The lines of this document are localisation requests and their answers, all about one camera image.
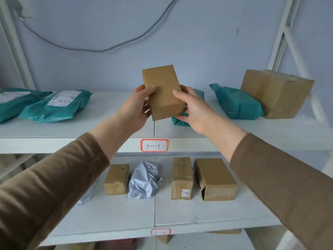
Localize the person's right hand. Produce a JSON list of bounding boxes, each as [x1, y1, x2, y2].
[[172, 85, 222, 136]]

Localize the person's left hand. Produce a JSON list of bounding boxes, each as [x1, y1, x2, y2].
[[117, 84, 157, 135]]

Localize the teal mailer bag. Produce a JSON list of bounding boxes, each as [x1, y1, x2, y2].
[[18, 90, 93, 123], [0, 87, 52, 125], [209, 83, 265, 120], [171, 88, 206, 127]]

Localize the cardboard box with torn flap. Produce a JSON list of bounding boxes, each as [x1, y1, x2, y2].
[[194, 158, 238, 202]]

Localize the narrow cardboard box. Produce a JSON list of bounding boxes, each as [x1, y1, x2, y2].
[[171, 156, 195, 200]]

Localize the small box shelf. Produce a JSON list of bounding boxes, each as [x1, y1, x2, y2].
[[103, 164, 130, 195]]

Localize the grey mailer bag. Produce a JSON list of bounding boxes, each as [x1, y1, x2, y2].
[[77, 186, 95, 206], [127, 160, 164, 200]]

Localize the large cardboard box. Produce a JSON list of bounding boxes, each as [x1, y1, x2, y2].
[[240, 69, 316, 119]]

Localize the white metal shelving rack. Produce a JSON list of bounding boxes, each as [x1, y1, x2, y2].
[[0, 0, 333, 250]]

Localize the person's left forearm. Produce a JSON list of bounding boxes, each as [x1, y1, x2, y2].
[[0, 114, 136, 250]]

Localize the person's right forearm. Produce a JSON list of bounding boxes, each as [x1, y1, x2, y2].
[[204, 122, 333, 250]]

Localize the red box in dark tray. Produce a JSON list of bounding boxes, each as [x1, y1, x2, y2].
[[95, 239, 136, 250]]

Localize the white wall socket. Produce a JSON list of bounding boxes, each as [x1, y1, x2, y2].
[[6, 0, 33, 20]]

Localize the grey power cable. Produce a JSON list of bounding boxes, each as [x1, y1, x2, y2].
[[6, 0, 181, 53]]

